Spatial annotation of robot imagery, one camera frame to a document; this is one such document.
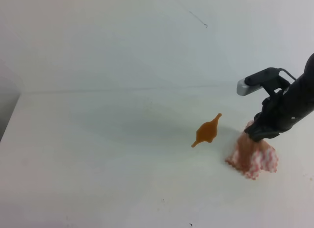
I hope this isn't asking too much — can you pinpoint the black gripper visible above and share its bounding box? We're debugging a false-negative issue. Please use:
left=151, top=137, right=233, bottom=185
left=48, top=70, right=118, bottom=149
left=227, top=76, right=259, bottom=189
left=244, top=82, right=310, bottom=142

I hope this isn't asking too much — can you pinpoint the pink white checkered rag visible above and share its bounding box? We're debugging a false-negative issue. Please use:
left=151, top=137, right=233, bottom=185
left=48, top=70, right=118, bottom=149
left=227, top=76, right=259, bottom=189
left=225, top=132, right=279, bottom=180

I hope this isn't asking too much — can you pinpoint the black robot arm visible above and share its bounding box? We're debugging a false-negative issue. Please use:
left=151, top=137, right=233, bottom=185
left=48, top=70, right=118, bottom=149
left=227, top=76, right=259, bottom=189
left=236, top=55, right=314, bottom=142

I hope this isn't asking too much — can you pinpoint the brown coffee stain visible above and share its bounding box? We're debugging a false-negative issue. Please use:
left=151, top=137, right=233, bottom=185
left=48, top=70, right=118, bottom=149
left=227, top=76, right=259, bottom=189
left=191, top=113, right=222, bottom=148

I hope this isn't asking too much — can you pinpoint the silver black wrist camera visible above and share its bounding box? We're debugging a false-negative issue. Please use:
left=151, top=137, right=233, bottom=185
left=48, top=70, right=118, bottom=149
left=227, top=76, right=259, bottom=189
left=236, top=67, right=296, bottom=97

